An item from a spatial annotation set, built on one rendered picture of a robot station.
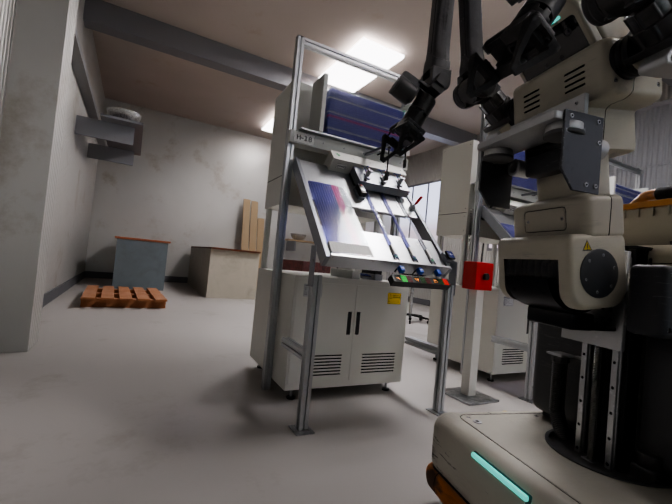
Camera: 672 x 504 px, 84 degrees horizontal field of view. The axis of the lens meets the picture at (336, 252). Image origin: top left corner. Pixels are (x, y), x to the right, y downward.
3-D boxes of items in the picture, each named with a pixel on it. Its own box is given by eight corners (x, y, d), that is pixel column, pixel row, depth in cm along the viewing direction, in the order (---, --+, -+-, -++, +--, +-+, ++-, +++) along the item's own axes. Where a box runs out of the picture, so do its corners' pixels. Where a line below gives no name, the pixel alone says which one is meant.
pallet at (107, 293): (87, 293, 487) (88, 284, 487) (159, 296, 528) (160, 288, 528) (73, 308, 373) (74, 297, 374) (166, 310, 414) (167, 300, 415)
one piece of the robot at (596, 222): (553, 302, 113) (546, 99, 113) (707, 325, 77) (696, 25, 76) (479, 309, 106) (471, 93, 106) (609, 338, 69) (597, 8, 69)
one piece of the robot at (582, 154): (518, 211, 103) (524, 134, 104) (617, 196, 77) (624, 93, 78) (468, 203, 99) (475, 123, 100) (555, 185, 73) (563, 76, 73)
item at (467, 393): (499, 402, 211) (510, 264, 213) (469, 406, 200) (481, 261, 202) (466, 387, 232) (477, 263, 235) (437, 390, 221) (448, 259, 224)
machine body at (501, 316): (556, 378, 278) (562, 295, 280) (491, 384, 246) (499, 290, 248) (485, 355, 335) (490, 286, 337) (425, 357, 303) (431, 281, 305)
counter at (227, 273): (225, 286, 788) (228, 249, 791) (256, 300, 591) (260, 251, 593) (187, 284, 752) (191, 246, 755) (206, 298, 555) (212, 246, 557)
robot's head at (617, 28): (563, 69, 104) (536, 20, 101) (643, 24, 83) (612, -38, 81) (529, 95, 100) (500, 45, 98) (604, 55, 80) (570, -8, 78)
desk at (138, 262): (159, 282, 728) (164, 242, 731) (165, 290, 598) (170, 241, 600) (113, 280, 691) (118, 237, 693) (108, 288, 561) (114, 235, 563)
